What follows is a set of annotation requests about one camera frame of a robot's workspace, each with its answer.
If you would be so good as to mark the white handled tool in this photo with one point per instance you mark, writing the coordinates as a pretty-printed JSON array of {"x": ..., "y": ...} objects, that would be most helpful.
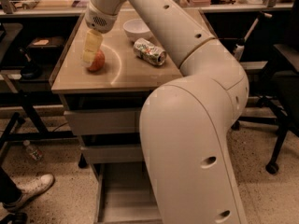
[{"x": 240, "y": 44}]

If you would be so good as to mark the black box on shelf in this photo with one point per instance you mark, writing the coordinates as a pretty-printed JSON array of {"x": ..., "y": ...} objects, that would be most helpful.
[{"x": 46, "y": 47}]

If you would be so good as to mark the middle drawer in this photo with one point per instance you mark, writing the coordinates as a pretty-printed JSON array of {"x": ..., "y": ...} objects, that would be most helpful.
[{"x": 112, "y": 154}]

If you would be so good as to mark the white bowl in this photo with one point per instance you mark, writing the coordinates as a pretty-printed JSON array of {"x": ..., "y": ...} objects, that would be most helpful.
[{"x": 136, "y": 29}]

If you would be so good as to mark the open bottom drawer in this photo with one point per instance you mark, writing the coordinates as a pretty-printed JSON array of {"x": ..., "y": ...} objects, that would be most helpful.
[{"x": 125, "y": 195}]

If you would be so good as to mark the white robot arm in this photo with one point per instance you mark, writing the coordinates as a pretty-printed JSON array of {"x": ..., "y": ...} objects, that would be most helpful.
[{"x": 183, "y": 123}]

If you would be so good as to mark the black joystick device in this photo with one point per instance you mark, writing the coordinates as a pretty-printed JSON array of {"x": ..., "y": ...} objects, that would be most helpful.
[{"x": 30, "y": 70}]

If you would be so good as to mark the red apple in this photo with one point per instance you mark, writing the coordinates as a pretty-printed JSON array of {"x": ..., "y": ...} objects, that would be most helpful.
[{"x": 97, "y": 61}]

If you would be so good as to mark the grey drawer cabinet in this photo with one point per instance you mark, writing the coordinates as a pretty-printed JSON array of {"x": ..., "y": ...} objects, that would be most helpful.
[{"x": 125, "y": 81}]

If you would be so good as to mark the plastic water bottle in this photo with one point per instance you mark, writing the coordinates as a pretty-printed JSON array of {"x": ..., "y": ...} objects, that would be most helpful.
[{"x": 33, "y": 151}]

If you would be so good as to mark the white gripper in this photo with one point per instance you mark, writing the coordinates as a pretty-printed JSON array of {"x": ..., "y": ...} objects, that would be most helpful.
[{"x": 99, "y": 20}]

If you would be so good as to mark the black office chair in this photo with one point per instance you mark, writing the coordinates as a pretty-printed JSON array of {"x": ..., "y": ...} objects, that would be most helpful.
[{"x": 278, "y": 87}]

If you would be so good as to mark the crushed soda can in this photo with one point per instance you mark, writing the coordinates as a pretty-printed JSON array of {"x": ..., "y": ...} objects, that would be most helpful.
[{"x": 148, "y": 52}]

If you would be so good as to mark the white sneaker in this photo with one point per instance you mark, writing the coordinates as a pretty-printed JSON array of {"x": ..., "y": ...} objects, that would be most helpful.
[{"x": 14, "y": 198}]

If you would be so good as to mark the top drawer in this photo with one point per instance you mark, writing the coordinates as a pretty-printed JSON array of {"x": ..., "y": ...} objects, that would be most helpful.
[{"x": 103, "y": 121}]

